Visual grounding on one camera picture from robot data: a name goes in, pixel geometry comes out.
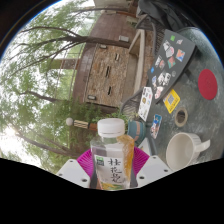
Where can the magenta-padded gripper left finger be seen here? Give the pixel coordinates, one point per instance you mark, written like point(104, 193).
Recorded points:
point(71, 171)

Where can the flat round red coaster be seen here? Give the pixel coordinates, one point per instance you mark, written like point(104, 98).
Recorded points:
point(207, 84)

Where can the striped wooden globe lamp post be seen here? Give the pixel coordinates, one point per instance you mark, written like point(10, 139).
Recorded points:
point(81, 124)

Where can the beige tape roll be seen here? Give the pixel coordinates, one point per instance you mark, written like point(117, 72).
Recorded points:
point(176, 120)

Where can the small colourful picture card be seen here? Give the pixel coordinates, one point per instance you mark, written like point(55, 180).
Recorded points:
point(155, 126)

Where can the yellow square card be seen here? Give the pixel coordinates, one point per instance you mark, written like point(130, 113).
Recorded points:
point(171, 101)

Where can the tree with dark trunk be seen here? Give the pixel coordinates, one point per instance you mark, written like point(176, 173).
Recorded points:
point(100, 40)

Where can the clear drink bottle white cap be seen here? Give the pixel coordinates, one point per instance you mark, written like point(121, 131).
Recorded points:
point(111, 156)

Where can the white ribbed mug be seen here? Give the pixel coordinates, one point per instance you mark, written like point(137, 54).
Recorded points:
point(181, 153)

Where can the grey mesh patio chair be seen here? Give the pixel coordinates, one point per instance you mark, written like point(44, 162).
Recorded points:
point(128, 103)
point(158, 36)

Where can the black laptop with stickers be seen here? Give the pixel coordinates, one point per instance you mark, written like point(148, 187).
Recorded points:
point(171, 63)

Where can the white sticker sheet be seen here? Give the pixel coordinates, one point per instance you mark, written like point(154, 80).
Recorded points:
point(145, 103)

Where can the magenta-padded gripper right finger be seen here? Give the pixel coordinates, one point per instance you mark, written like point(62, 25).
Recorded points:
point(153, 170)

